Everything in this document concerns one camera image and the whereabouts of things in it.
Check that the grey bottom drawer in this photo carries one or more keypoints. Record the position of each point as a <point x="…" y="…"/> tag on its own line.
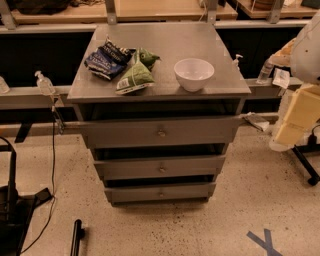
<point x="160" y="192"/>

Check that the grey drawer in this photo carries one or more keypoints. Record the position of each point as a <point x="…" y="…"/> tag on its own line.
<point x="160" y="192"/>
<point x="159" y="132"/>
<point x="139" y="168"/>

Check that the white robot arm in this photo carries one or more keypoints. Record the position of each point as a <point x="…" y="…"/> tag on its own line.
<point x="299" y="110"/>

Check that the grey three-drawer cabinet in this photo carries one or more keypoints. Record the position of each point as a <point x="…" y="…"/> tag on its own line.
<point x="95" y="99"/>

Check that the grey middle drawer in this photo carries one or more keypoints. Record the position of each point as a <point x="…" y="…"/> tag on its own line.
<point x="139" y="168"/>

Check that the grey top drawer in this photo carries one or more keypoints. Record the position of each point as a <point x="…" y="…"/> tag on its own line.
<point x="159" y="132"/>

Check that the green chip bag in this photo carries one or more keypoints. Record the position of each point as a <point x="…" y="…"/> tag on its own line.
<point x="139" y="75"/>

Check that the white bowl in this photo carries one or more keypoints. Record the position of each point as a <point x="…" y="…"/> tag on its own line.
<point x="193" y="74"/>

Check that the blue chip bag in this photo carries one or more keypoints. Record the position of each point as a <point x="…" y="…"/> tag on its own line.
<point x="108" y="60"/>

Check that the small pump bottle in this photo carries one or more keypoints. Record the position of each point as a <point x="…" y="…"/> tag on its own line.
<point x="236" y="61"/>

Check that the clear water bottle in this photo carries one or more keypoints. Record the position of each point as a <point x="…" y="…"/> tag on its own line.
<point x="265" y="72"/>

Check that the clear sanitizer bottle left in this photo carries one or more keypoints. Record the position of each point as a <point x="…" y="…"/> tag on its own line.
<point x="44" y="84"/>

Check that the white paper packet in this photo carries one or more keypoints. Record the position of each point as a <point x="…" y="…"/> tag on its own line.
<point x="281" y="78"/>

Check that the black bar on floor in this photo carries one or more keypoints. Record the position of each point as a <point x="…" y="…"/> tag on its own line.
<point x="78" y="235"/>

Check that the black stand base right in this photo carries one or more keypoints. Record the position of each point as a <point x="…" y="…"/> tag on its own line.
<point x="311" y="146"/>

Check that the blue tape cross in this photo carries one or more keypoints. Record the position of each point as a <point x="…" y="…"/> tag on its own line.
<point x="266" y="242"/>

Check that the black equipment stand left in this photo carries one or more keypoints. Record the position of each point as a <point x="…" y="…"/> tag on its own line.
<point x="16" y="211"/>

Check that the crumpled packet on rail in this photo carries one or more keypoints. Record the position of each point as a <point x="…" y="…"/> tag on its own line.
<point x="257" y="121"/>

